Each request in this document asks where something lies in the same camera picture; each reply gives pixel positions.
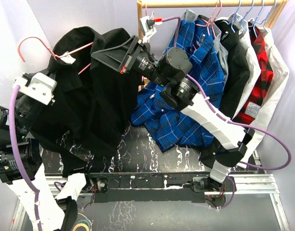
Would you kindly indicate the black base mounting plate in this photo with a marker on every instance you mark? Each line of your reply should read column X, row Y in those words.
column 144, row 187

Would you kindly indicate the blue plaid shirt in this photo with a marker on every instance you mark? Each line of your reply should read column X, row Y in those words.
column 166, row 125

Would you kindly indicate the red black plaid shirt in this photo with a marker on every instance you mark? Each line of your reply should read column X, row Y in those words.
column 249, row 111

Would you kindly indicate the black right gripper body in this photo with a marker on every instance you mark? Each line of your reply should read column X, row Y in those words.
column 139, row 63

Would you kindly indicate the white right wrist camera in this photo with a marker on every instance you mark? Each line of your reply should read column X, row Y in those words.
column 147, row 25

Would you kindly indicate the black hanging shirt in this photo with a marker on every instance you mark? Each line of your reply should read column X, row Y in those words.
column 238, row 69

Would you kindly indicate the white grey hanging shirt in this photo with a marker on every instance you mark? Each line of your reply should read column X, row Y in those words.
column 251, row 58

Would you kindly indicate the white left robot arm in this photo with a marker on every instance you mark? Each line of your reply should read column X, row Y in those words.
column 21, row 168

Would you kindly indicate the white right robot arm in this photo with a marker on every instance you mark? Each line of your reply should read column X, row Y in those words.
column 182, row 94

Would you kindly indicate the pink hanger holding blue shirt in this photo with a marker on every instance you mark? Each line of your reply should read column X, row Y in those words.
column 210, row 16

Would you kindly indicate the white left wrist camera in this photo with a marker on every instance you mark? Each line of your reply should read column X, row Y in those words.
column 38, row 86

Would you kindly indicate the wooden clothes rack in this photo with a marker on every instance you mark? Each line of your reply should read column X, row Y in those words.
column 175, row 67

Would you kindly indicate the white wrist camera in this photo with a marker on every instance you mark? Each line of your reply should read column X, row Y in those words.
column 38, row 86
column 147, row 25

